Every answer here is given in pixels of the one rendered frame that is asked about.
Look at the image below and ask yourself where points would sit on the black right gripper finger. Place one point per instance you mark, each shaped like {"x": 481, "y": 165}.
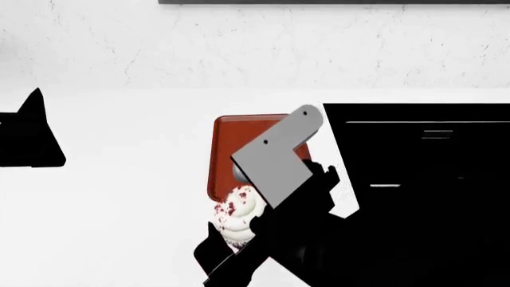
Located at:
{"x": 267, "y": 224}
{"x": 215, "y": 254}

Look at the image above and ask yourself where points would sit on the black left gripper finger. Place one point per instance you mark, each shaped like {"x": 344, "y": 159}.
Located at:
{"x": 34, "y": 103}

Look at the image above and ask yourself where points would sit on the white frosted cupcake red sprinkles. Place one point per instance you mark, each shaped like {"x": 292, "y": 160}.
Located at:
{"x": 243, "y": 209}

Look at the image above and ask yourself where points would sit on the grey metal bowl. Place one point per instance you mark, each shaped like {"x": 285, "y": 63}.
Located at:
{"x": 239, "y": 175}

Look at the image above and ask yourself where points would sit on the red-brown baking tray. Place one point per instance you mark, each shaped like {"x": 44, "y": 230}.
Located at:
{"x": 227, "y": 143}

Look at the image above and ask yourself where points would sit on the grey L-shaped camera bracket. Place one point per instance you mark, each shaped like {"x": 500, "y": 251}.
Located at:
{"x": 271, "y": 167}

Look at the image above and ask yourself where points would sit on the dark wall cabinet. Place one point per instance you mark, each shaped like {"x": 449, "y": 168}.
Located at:
{"x": 334, "y": 1}

